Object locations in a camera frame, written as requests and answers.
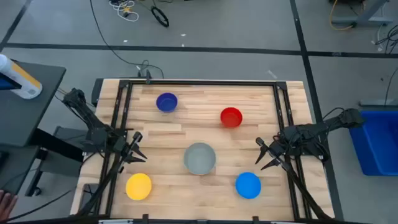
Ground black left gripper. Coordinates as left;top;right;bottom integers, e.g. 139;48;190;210
113;131;149;165

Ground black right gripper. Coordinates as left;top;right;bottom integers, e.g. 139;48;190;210
254;134;292;172

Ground light blue bowl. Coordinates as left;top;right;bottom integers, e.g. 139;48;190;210
234;171;262;200

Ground red bowl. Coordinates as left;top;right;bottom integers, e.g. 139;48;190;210
220;106;244;129

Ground dark blue bowl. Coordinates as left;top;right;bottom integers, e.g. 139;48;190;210
155;92;178;113

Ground yellow bowl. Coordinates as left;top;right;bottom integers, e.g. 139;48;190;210
125;172;153;201

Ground grey bowl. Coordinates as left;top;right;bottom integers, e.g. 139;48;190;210
183;142;217;175

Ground black flat device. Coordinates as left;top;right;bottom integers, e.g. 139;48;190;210
77;183;100;213

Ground black stand base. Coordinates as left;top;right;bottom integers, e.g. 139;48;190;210
24;125;94;197

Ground black box at table edge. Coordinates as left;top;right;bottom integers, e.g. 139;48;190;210
91;77;105;107

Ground blue plastic bin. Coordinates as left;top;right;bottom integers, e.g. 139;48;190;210
348;110;398;177

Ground dark grey side table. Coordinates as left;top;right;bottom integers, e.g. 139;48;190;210
0;60;67;147

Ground grey floor bar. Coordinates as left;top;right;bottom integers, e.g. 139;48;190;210
358;98;398;108

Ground white and yellow canister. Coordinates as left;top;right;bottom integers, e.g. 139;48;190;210
0;54;44;100

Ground person's hand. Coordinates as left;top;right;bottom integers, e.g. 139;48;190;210
0;190;19;220

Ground grey desk leg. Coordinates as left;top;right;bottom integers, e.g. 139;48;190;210
330;0;394;27

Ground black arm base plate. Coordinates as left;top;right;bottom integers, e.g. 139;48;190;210
279;136;328;157
81;129;128;154

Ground black cable bundle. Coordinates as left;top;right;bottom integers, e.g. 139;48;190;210
76;154;125;218
284;155;334;221

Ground black metal table frame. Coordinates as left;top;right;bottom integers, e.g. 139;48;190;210
93;78;315;221

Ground long black floor cable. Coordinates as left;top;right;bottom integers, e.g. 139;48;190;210
89;0;165;79

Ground white floor cable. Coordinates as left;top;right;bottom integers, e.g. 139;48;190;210
108;0;140;23

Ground black coiled cable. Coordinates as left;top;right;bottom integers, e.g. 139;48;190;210
150;6;170;28

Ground yellow floor cable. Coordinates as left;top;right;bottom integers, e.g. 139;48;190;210
328;0;356;32

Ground tangled black floor cables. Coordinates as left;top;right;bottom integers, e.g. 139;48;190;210
374;24;398;55

